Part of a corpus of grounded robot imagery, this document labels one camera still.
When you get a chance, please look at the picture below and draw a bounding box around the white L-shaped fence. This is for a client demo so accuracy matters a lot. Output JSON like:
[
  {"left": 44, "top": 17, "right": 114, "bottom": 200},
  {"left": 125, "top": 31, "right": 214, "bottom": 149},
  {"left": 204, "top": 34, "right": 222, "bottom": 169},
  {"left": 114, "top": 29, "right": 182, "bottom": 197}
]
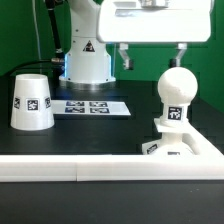
[{"left": 0, "top": 125, "right": 224, "bottom": 182}]

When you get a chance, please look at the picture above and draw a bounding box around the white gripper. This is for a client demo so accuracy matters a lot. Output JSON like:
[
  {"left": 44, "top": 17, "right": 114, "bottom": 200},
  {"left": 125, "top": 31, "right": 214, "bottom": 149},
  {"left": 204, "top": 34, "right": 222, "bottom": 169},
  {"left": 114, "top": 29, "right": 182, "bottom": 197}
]
[{"left": 97, "top": 0, "right": 212, "bottom": 70}]

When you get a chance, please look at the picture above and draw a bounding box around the white lamp shade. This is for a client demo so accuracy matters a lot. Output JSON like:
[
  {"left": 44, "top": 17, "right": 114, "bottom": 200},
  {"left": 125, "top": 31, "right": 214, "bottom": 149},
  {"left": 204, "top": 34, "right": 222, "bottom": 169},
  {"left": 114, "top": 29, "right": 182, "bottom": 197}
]
[{"left": 11, "top": 74, "right": 54, "bottom": 131}]

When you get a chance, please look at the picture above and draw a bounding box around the white thin cable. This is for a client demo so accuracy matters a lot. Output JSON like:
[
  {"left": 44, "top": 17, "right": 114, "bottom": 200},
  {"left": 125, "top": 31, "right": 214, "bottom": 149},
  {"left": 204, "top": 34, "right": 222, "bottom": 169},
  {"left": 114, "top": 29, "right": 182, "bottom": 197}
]
[{"left": 31, "top": 0, "right": 42, "bottom": 62}]

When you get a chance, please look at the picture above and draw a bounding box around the black cable hose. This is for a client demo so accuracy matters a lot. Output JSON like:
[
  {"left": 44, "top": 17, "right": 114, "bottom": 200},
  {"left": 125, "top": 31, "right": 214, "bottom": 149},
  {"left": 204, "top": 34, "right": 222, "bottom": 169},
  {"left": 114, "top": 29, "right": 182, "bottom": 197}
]
[{"left": 5, "top": 0, "right": 66, "bottom": 77}]

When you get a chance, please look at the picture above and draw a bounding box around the white lamp bulb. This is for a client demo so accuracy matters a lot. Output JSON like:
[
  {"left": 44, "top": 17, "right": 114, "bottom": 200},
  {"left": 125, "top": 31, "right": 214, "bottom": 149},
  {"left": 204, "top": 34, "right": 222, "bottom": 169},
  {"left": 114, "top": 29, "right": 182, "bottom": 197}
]
[{"left": 157, "top": 67, "right": 198, "bottom": 127}]

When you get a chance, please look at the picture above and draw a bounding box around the white lamp base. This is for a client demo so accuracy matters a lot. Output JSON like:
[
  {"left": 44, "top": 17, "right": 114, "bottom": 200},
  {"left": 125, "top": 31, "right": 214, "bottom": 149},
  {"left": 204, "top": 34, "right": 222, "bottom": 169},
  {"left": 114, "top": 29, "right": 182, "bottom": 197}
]
[{"left": 142, "top": 118, "right": 194, "bottom": 157}]

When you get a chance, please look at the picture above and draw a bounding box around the white tag sheet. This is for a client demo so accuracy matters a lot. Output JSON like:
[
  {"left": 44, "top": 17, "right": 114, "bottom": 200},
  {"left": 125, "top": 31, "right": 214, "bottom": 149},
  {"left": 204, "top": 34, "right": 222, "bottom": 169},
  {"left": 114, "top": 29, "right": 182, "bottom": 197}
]
[{"left": 51, "top": 100, "right": 131, "bottom": 116}]

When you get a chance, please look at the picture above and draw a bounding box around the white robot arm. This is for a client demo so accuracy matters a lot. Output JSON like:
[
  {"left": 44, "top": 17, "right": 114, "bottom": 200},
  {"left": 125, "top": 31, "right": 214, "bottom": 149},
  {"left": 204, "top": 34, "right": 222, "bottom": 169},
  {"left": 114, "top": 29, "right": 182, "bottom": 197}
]
[{"left": 60, "top": 0, "right": 214, "bottom": 90}]

